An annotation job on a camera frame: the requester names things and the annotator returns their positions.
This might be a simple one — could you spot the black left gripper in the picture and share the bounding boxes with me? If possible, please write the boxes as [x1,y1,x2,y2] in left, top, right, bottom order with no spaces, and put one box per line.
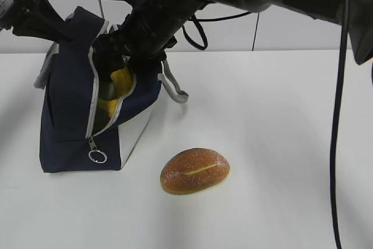
[1,0,73,43]

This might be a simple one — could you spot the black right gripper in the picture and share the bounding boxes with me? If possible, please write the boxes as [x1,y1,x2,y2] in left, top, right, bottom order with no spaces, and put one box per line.
[93,12,178,92]

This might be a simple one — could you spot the yellow banana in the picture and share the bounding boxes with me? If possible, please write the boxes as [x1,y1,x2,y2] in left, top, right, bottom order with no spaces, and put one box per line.
[98,66,133,118]

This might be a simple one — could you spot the navy and white lunch bag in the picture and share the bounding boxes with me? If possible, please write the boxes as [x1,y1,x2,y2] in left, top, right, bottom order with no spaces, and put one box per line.
[34,7,189,173]

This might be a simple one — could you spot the brown bread roll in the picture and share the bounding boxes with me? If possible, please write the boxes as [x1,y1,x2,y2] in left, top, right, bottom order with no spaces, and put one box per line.
[160,148,230,195]

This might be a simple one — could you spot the green lidded glass container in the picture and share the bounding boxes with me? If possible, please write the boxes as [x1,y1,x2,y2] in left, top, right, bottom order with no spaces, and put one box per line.
[93,56,133,134]

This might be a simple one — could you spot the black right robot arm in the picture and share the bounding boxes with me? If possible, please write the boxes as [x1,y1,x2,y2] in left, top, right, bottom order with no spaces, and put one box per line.
[93,0,372,75]

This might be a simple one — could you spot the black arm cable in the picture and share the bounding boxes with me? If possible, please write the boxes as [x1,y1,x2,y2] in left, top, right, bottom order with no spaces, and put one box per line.
[329,0,350,249]

